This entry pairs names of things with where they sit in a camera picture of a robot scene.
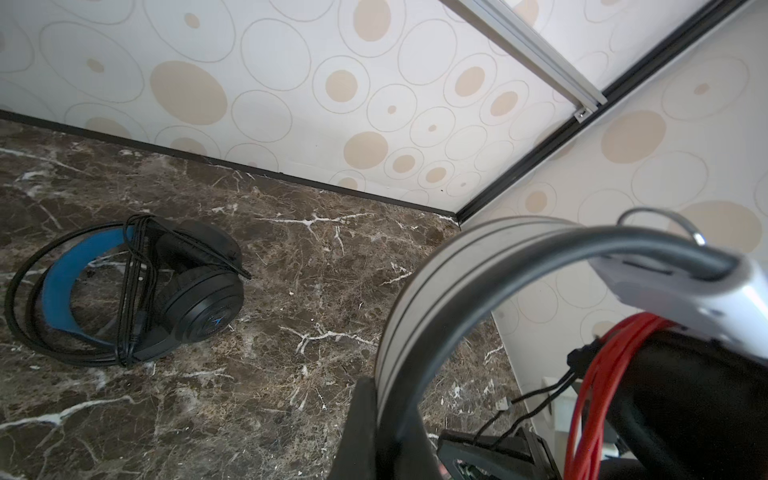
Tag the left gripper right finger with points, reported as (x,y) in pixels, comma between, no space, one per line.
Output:
(414,455)

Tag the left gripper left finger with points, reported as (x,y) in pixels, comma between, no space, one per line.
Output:
(356,454)

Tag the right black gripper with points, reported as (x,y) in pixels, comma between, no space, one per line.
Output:
(523,455)

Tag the horizontal aluminium rail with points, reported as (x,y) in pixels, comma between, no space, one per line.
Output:
(497,21)

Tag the black blue headphones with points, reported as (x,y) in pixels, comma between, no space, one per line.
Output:
(182,284)

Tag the white black headphones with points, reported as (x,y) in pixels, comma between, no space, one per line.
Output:
(646,350)

